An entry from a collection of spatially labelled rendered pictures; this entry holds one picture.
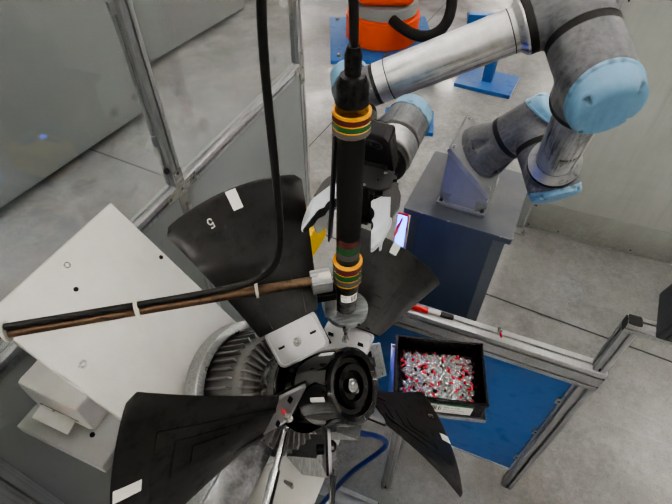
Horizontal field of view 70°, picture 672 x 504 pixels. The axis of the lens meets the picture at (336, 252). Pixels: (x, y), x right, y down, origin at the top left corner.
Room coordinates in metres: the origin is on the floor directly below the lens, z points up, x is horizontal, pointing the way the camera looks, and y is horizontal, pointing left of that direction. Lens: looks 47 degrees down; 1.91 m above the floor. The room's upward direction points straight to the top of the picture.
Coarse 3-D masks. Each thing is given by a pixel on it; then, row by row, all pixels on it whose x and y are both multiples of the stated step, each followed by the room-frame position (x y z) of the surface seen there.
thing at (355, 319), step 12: (312, 276) 0.45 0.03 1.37; (312, 288) 0.44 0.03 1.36; (324, 288) 0.44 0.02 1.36; (324, 300) 0.43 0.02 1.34; (360, 300) 0.47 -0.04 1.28; (324, 312) 0.44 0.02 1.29; (336, 312) 0.45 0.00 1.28; (360, 312) 0.45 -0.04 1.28; (336, 324) 0.43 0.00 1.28; (348, 324) 0.43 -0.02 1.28; (360, 324) 0.43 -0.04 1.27
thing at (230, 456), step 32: (128, 416) 0.22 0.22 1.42; (160, 416) 0.23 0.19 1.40; (192, 416) 0.24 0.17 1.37; (224, 416) 0.26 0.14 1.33; (256, 416) 0.28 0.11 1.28; (128, 448) 0.19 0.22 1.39; (160, 448) 0.21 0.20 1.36; (192, 448) 0.22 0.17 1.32; (224, 448) 0.24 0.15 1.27; (128, 480) 0.17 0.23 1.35; (160, 480) 0.19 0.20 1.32; (192, 480) 0.20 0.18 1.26
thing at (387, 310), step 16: (384, 240) 0.70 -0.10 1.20; (368, 256) 0.65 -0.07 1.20; (384, 256) 0.65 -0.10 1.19; (400, 256) 0.66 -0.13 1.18; (368, 272) 0.61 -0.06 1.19; (384, 272) 0.61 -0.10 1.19; (400, 272) 0.62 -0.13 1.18; (416, 272) 0.63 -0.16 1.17; (432, 272) 0.65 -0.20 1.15; (368, 288) 0.57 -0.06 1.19; (384, 288) 0.57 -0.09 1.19; (400, 288) 0.58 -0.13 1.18; (416, 288) 0.59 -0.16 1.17; (432, 288) 0.61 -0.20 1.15; (368, 304) 0.54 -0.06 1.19; (384, 304) 0.54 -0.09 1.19; (400, 304) 0.54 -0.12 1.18; (368, 320) 0.50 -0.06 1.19; (384, 320) 0.50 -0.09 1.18
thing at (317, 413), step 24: (312, 360) 0.39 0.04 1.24; (336, 360) 0.37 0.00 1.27; (360, 360) 0.40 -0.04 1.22; (288, 384) 0.37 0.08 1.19; (312, 384) 0.35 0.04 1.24; (336, 384) 0.35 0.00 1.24; (360, 384) 0.36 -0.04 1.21; (312, 408) 0.32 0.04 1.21; (336, 408) 0.31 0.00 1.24; (360, 408) 0.33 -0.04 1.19
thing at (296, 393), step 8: (304, 384) 0.34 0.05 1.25; (288, 392) 0.32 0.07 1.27; (296, 392) 0.33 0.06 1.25; (280, 400) 0.31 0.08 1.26; (296, 400) 0.33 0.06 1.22; (280, 408) 0.31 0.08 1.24; (288, 408) 0.32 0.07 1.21; (280, 416) 0.31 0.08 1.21; (272, 424) 0.30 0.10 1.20; (280, 424) 0.31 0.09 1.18; (264, 432) 0.29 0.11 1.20
